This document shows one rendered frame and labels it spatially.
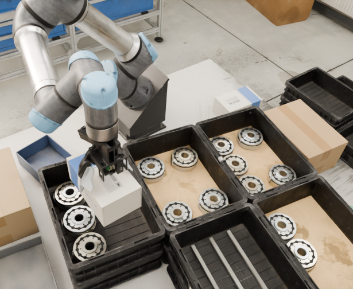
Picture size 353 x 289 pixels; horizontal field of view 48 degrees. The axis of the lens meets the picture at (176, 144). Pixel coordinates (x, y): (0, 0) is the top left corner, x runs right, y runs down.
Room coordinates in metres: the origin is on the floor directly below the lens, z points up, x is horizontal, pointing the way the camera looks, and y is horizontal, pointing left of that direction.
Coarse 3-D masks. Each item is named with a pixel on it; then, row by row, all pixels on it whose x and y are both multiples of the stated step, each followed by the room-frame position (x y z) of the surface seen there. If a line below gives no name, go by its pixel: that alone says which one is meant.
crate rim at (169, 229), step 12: (168, 132) 1.06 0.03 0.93; (132, 144) 0.98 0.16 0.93; (204, 144) 1.02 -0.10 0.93; (216, 156) 0.97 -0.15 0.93; (144, 180) 0.82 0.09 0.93; (240, 192) 0.81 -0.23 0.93; (156, 204) 0.73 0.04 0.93; (240, 204) 0.77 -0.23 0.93; (204, 216) 0.70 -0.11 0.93; (168, 228) 0.65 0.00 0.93
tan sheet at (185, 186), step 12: (156, 156) 1.03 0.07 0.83; (168, 156) 1.03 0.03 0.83; (168, 168) 0.97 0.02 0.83; (204, 168) 0.99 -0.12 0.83; (168, 180) 0.91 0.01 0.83; (180, 180) 0.92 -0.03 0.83; (192, 180) 0.93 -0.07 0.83; (204, 180) 0.93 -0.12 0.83; (156, 192) 0.85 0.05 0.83; (168, 192) 0.86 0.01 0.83; (180, 192) 0.86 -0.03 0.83; (192, 192) 0.87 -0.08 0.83; (192, 204) 0.82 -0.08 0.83; (228, 204) 0.83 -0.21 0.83; (192, 216) 0.77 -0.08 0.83
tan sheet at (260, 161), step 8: (224, 136) 1.17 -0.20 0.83; (232, 136) 1.18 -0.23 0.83; (264, 144) 1.15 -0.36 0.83; (240, 152) 1.09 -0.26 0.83; (248, 152) 1.10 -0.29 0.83; (256, 152) 1.10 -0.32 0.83; (264, 152) 1.11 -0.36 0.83; (272, 152) 1.11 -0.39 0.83; (248, 160) 1.06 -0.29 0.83; (256, 160) 1.06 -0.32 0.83; (264, 160) 1.06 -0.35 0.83; (272, 160) 1.07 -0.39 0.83; (280, 160) 1.07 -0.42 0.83; (256, 168) 1.02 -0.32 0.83; (264, 168) 1.02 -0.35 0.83; (256, 176) 0.98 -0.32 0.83; (264, 176) 0.98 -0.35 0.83
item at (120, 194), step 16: (80, 160) 0.71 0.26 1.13; (96, 176) 0.66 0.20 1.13; (112, 176) 0.66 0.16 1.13; (128, 176) 0.67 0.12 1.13; (96, 192) 0.61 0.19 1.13; (112, 192) 0.61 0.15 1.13; (128, 192) 0.62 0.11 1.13; (96, 208) 0.58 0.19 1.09; (112, 208) 0.58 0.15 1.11; (128, 208) 0.61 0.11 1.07
